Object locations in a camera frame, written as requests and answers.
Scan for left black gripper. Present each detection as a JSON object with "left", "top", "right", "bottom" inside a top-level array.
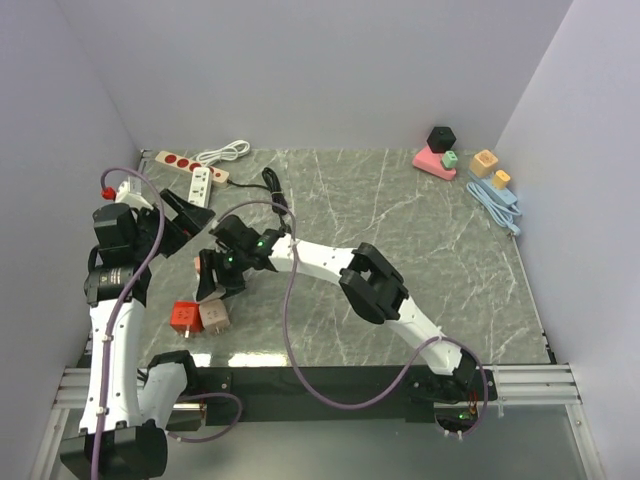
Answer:
[{"left": 131, "top": 188, "right": 214, "bottom": 261}]

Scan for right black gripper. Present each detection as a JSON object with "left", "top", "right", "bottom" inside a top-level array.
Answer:
[{"left": 197, "top": 249, "right": 251, "bottom": 303}]

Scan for beige pink cube adapter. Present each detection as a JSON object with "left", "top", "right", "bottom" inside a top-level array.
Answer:
[{"left": 199, "top": 299, "right": 231, "bottom": 335}]

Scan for red cube plug adapter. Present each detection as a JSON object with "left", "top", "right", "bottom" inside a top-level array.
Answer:
[{"left": 169, "top": 301, "right": 204, "bottom": 338}]

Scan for beige red power strip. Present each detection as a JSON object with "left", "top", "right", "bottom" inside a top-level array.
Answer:
[{"left": 154, "top": 151, "right": 230, "bottom": 186}]

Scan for white cord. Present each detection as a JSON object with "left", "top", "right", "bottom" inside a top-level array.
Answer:
[{"left": 192, "top": 139, "right": 252, "bottom": 168}]

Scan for orange cube adapter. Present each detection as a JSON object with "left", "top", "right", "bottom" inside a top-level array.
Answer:
[{"left": 469, "top": 149, "right": 499, "bottom": 178}]

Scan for blue power strip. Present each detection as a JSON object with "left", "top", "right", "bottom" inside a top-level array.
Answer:
[{"left": 466, "top": 170, "right": 522, "bottom": 237}]

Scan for yellow plug adapter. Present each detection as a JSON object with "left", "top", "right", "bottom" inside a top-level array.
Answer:
[{"left": 492, "top": 170, "right": 511, "bottom": 190}]

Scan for white usb power strip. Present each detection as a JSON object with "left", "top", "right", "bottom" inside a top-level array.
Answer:
[{"left": 188, "top": 167, "right": 212, "bottom": 208}]

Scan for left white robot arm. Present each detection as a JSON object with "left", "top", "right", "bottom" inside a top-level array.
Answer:
[{"left": 59, "top": 189, "right": 215, "bottom": 479}]

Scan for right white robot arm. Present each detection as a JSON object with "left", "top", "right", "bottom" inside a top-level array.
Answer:
[{"left": 196, "top": 214, "right": 484, "bottom": 403}]

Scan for green plug adapter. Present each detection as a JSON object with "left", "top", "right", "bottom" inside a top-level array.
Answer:
[{"left": 440, "top": 150, "right": 458, "bottom": 170}]

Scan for pink power strip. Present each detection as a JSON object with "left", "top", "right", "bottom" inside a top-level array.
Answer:
[{"left": 412, "top": 146, "right": 457, "bottom": 181}]

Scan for black cube adapter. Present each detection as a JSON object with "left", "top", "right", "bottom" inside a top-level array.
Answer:
[{"left": 426, "top": 126, "right": 456, "bottom": 153}]

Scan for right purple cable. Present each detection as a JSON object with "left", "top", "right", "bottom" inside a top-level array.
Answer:
[{"left": 219, "top": 200, "right": 489, "bottom": 439}]

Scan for black power strip cord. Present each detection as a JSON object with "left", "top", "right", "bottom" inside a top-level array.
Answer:
[{"left": 228, "top": 166, "right": 294, "bottom": 231}]

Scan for aluminium rail frame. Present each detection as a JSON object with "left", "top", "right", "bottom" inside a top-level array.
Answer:
[{"left": 29, "top": 147, "right": 601, "bottom": 480}]

